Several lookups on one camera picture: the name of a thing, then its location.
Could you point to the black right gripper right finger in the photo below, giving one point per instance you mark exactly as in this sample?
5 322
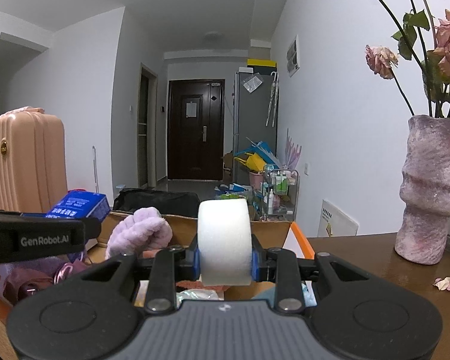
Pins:
280 267

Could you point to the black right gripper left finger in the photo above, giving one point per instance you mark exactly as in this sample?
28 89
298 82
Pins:
169 266

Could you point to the clear plastic bag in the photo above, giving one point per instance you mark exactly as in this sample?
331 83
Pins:
199 295

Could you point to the lavender fluffy towel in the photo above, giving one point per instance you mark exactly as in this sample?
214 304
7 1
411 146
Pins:
144 230

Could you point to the blue tissue packet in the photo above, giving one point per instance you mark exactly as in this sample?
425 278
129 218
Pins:
78 204

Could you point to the white foam roll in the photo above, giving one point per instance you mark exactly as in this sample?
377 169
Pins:
224 242

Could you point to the light blue plush toy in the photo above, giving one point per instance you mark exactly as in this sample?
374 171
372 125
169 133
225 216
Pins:
308 295

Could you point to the orange red cardboard box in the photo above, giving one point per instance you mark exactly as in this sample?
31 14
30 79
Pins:
284 234

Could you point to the pink ribbed suitcase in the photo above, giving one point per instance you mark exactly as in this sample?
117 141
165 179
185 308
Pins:
32 161

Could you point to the black bag on floor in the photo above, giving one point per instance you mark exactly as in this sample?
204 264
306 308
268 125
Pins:
184 204

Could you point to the metal trolley with bottles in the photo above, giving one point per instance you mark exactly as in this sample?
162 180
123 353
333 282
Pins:
279 191

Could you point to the purple textured vase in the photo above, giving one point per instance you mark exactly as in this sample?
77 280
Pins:
425 189

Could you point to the dark entrance door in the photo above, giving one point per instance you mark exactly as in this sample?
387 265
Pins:
195 130

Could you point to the grey refrigerator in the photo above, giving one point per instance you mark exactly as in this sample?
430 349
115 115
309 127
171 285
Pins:
250 111

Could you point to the dried pink rose bouquet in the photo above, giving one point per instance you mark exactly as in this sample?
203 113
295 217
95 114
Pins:
425 39

